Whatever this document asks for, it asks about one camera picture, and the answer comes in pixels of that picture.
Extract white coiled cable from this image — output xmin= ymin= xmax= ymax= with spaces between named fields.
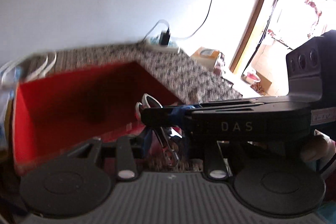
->
xmin=0 ymin=50 xmax=58 ymax=87

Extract red white pliers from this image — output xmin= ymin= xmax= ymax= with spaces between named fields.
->
xmin=135 ymin=93 xmax=179 ymax=167

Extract yellow tissue pack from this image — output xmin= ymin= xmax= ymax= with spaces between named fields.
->
xmin=191 ymin=47 xmax=224 ymax=70

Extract black plug adapter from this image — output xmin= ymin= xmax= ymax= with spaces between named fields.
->
xmin=159 ymin=27 xmax=170 ymax=47

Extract patterned black white tablecloth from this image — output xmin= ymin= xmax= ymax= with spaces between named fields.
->
xmin=24 ymin=43 xmax=244 ymax=109

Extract white power strip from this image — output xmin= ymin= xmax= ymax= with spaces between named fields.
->
xmin=145 ymin=36 xmax=181 ymax=53

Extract red open box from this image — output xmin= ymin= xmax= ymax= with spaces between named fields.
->
xmin=13 ymin=61 xmax=179 ymax=175

